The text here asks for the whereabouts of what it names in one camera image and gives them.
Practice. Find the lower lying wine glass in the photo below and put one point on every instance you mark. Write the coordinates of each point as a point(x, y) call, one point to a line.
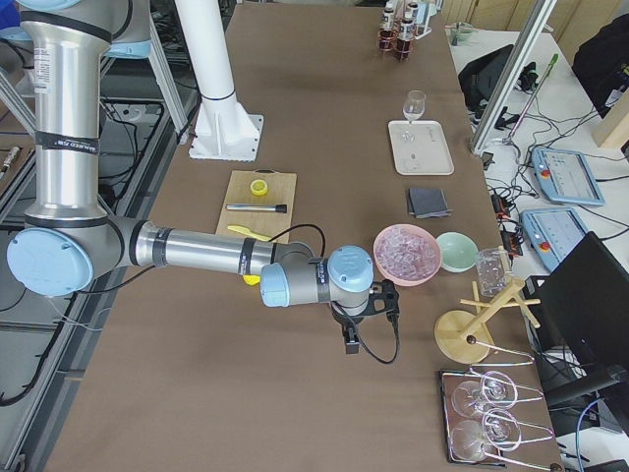
point(485, 439)

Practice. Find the tea bottle front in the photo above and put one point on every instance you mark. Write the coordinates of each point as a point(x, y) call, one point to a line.
point(405, 37)

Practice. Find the white cup rack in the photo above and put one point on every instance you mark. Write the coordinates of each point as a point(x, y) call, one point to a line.
point(421, 11)

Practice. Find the tea bottle rear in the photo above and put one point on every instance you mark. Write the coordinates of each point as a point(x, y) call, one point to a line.
point(386, 27)

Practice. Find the teach pendant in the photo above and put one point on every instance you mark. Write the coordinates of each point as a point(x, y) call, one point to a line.
point(565, 177)
point(553, 232)

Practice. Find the clear glass tumbler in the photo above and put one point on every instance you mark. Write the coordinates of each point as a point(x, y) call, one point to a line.
point(493, 270)

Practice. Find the black backpack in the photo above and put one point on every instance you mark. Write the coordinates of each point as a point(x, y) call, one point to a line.
point(480, 76)

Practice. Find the wooden cutting board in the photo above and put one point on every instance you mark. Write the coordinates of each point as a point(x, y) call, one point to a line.
point(260, 201)

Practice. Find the green ceramic bowl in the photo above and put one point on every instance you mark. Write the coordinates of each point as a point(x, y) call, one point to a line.
point(458, 251)

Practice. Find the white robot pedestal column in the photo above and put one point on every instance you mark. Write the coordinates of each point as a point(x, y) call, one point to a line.
point(224, 129)

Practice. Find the upper lying wine glass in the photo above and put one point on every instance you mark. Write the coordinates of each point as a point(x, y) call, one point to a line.
point(482, 392)

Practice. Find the white plastic tray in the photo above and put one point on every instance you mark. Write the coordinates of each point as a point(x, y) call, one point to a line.
point(420, 149)

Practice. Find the tea bottle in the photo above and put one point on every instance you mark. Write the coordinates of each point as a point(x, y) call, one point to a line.
point(405, 37)
point(386, 27)

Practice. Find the upright wine glass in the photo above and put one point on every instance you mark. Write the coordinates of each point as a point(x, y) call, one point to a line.
point(413, 109)

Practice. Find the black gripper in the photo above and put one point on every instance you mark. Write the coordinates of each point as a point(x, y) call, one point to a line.
point(347, 321)

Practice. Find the lying wine glass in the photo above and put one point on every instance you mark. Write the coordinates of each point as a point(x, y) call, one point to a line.
point(485, 439)
point(482, 392)

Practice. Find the far teach pendant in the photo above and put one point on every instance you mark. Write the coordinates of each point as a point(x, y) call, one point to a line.
point(565, 177)

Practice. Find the black glass rack tray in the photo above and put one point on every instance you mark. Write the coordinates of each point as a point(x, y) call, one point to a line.
point(531, 432)

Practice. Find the black monitor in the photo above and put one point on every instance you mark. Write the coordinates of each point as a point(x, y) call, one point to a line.
point(586, 299)

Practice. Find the dark grey folded cloth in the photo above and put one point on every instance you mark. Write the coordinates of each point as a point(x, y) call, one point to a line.
point(426, 203)

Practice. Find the aluminium frame post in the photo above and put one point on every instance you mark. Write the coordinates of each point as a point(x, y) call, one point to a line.
point(524, 44)

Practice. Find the yellow plastic knife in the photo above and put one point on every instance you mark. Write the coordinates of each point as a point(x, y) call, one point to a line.
point(246, 231)

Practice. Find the yellow lemon left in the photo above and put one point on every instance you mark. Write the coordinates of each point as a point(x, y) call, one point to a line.
point(251, 279)

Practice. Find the pink bowl with ice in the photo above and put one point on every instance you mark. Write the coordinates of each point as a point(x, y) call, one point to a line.
point(406, 254)

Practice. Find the near teach pendant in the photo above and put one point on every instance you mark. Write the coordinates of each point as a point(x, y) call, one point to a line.
point(553, 232)

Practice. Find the half lemon slice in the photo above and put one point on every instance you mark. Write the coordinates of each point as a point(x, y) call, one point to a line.
point(258, 187)

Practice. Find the wooden glass stand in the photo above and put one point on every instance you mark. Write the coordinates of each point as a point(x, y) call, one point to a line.
point(463, 337)

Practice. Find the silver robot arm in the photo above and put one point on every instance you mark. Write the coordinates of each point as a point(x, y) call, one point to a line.
point(70, 240)

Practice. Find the copper wire bottle basket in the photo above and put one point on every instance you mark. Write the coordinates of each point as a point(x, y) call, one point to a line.
point(392, 50)

